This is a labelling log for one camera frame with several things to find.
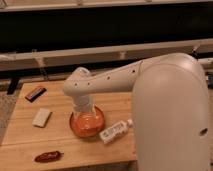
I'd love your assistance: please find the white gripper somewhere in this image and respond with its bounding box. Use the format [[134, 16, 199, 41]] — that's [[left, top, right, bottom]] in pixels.
[[71, 95, 100, 126]]

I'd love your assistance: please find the orange ceramic bowl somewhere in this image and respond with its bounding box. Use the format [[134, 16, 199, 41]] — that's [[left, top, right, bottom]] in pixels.
[[69, 106, 105, 138]]

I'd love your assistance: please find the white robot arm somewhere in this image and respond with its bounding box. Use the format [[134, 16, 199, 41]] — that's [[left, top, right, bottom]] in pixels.
[[63, 53, 210, 171]]

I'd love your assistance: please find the white plastic bottle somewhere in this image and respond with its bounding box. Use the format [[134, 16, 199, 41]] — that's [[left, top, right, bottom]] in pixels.
[[99, 119, 133, 144]]

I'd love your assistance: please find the white sponge block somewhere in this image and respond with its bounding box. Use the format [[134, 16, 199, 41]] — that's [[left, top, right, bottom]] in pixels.
[[32, 108, 51, 128]]

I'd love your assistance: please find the black brown rectangular bar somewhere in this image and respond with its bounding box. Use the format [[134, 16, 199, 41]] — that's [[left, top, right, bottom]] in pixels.
[[25, 86, 47, 102]]

